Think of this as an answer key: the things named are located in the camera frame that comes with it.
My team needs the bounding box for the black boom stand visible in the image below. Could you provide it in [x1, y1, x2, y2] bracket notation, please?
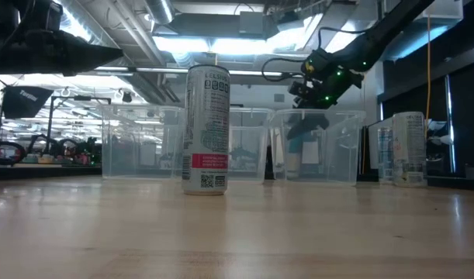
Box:
[46, 95, 112, 156]

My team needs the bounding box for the round silver ceiling duct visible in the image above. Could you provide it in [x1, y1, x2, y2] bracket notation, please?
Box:
[143, 0, 176, 25]

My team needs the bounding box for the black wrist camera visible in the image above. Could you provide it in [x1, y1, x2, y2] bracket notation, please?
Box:
[0, 0, 64, 34]
[303, 46, 333, 77]

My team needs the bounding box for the bright ceiling light panel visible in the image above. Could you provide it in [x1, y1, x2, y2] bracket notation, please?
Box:
[153, 35, 269, 56]

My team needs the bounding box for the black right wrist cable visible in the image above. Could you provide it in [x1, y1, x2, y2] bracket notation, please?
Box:
[261, 26, 377, 83]

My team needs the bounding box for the white Celsius can red script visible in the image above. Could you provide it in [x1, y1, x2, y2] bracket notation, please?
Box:
[391, 111, 428, 188]

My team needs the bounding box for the black workbench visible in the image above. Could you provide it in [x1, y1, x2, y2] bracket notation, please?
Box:
[0, 163, 102, 181]

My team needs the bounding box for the black photo softbox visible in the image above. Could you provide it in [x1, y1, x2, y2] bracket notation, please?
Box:
[1, 85, 54, 120]

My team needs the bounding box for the white ceiling unit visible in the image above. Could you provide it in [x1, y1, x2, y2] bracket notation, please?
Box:
[424, 0, 465, 23]

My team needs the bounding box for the blue silver Red Bull can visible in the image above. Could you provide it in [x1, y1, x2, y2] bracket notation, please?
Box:
[377, 126, 395, 184]
[285, 137, 304, 180]

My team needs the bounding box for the clear plastic bin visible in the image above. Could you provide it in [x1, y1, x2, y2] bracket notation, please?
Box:
[227, 107, 275, 183]
[269, 108, 366, 186]
[100, 103, 185, 180]

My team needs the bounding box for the white Celsius can pink label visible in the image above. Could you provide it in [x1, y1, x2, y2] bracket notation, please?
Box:
[181, 64, 231, 196]

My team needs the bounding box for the long ceiling light strip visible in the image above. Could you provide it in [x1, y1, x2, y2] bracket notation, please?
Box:
[92, 65, 306, 80]

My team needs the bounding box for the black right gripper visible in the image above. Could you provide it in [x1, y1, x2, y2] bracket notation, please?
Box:
[285, 57, 365, 142]

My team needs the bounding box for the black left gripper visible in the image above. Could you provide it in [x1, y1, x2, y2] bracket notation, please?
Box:
[0, 30, 125, 78]

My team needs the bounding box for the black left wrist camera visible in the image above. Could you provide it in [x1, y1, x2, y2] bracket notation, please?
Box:
[0, 0, 64, 34]

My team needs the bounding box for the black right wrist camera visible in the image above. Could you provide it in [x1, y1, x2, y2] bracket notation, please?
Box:
[303, 46, 333, 77]

